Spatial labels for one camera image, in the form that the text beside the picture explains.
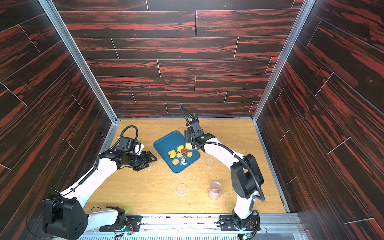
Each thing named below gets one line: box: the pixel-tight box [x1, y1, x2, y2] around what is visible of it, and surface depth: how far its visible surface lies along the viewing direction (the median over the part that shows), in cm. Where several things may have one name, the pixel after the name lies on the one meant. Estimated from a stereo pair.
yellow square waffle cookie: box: [168, 149, 177, 157], surface depth 101 cm
